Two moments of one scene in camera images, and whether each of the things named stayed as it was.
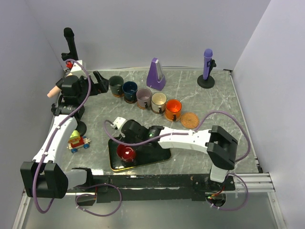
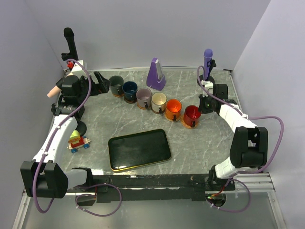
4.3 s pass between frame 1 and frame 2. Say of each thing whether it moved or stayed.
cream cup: stayed
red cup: moved
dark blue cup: stayed
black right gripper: moved
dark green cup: stayed
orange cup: stayed
